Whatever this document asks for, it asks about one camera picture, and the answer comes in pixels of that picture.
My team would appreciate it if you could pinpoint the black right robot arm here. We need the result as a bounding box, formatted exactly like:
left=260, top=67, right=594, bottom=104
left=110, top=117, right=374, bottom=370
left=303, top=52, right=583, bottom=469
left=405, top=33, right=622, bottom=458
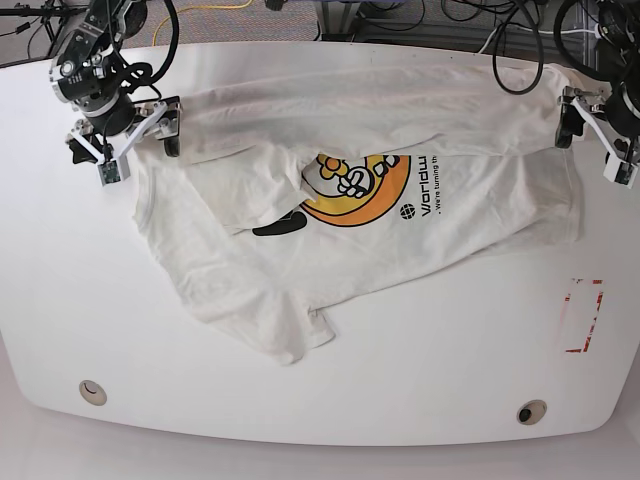
left=49, top=1, right=181, bottom=185

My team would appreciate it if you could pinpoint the right table cable grommet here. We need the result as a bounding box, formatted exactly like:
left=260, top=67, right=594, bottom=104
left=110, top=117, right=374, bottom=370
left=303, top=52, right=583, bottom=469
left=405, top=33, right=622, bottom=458
left=516, top=399, right=547, bottom=426

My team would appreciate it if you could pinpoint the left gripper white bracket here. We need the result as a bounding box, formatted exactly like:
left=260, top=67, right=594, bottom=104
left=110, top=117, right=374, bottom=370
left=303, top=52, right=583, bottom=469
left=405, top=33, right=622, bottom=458
left=555, top=84, right=639, bottom=167

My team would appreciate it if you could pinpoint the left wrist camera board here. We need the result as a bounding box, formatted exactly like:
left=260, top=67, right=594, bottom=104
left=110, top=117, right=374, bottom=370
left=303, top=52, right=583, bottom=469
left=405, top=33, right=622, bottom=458
left=603, top=157, right=639, bottom=189

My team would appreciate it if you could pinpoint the yellow cable on floor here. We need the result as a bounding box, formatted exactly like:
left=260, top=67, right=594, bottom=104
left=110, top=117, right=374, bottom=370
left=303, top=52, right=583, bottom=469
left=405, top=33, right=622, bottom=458
left=152, top=0, right=254, bottom=47

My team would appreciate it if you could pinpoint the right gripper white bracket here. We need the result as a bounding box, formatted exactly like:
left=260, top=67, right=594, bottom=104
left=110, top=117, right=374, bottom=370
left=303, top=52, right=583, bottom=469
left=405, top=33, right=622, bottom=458
left=65, top=96, right=181, bottom=167

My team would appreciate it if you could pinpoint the aluminium frame rack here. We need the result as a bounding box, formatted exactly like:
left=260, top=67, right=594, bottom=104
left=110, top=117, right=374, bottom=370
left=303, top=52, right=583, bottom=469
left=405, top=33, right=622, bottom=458
left=311, top=1, right=598, bottom=63

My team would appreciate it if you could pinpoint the table cable grommet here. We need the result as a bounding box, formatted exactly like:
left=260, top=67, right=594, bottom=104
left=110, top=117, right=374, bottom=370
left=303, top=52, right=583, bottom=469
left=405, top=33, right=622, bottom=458
left=516, top=399, right=547, bottom=426
left=79, top=380, right=108, bottom=406

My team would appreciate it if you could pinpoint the black tripod stand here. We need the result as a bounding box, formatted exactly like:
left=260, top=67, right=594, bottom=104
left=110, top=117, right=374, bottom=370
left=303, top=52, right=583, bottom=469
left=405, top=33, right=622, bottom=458
left=1, top=1, right=88, bottom=61

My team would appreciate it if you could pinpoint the red tape rectangle marking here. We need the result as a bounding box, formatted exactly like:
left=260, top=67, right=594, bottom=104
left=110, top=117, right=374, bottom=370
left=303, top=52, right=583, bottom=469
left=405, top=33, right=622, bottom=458
left=559, top=278, right=604, bottom=354

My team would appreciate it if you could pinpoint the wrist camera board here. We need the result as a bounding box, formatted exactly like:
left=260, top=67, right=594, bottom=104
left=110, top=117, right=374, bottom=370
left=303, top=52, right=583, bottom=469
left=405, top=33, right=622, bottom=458
left=603, top=157, right=639, bottom=189
left=97, top=159, right=130, bottom=186

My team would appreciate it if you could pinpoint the left table cable grommet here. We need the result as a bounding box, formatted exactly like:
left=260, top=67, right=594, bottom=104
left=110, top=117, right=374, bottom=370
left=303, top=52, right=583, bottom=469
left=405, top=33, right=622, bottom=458
left=79, top=380, right=108, bottom=406

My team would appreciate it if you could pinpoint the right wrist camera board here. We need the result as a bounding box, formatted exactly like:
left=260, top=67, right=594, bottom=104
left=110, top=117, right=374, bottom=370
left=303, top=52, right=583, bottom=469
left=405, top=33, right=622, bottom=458
left=97, top=159, right=130, bottom=186

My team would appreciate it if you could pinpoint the white graphic T-shirt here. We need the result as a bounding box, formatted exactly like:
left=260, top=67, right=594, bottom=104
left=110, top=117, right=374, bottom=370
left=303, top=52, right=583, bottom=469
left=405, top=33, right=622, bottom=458
left=134, top=65, right=582, bottom=364

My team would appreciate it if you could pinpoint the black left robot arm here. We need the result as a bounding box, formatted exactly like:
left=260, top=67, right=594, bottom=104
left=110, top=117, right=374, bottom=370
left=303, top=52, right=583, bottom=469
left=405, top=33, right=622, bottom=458
left=552, top=1, right=639, bottom=188

